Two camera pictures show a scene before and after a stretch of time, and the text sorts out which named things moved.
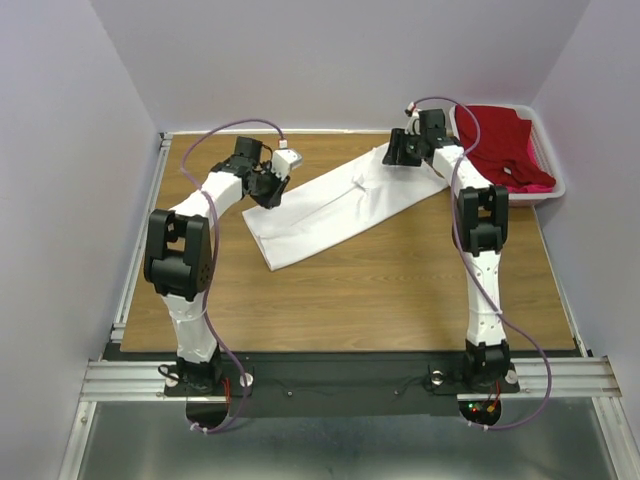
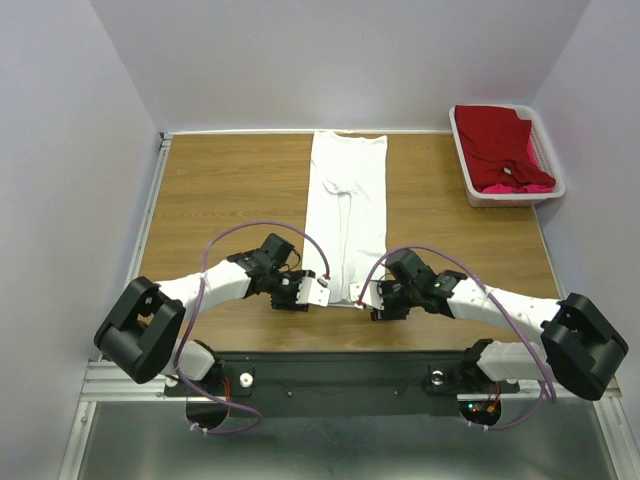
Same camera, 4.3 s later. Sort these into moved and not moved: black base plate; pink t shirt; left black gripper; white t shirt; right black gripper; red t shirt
Moved: white t shirt; right black gripper; left black gripper
Not moved: black base plate; red t shirt; pink t shirt
